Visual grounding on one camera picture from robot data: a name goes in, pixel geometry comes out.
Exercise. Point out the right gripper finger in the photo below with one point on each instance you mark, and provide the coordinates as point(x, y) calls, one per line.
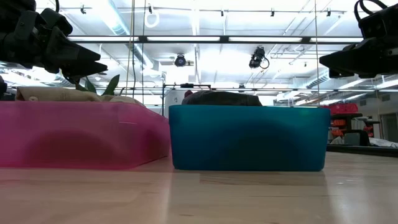
point(345, 74)
point(357, 57)

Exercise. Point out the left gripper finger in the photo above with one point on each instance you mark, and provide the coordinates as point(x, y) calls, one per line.
point(65, 49)
point(87, 69)

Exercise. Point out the tan hat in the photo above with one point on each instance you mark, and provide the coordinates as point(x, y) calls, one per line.
point(56, 93)
point(124, 99)

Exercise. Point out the dark grey hat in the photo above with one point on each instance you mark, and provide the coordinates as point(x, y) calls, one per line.
point(220, 98)

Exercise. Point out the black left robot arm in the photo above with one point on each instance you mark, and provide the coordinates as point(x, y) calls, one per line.
point(2, 88)

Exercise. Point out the red storage bin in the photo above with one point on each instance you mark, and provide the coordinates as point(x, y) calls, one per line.
point(332, 109)
point(349, 109)

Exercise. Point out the metal shelf rack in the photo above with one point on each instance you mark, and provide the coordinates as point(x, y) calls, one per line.
point(354, 116)

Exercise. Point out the red plastic bin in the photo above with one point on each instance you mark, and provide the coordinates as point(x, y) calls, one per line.
point(77, 137)

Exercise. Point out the blue plastic bin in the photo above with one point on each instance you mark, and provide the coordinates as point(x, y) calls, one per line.
point(248, 140)

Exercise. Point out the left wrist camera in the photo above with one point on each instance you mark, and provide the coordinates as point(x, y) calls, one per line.
point(57, 21)

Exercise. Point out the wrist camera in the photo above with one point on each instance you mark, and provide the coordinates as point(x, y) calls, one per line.
point(57, 21)
point(379, 25)

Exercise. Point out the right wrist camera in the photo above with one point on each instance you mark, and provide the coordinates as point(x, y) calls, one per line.
point(379, 25)

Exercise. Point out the black overhead camera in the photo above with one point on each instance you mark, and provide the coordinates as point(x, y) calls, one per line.
point(257, 57)
point(180, 60)

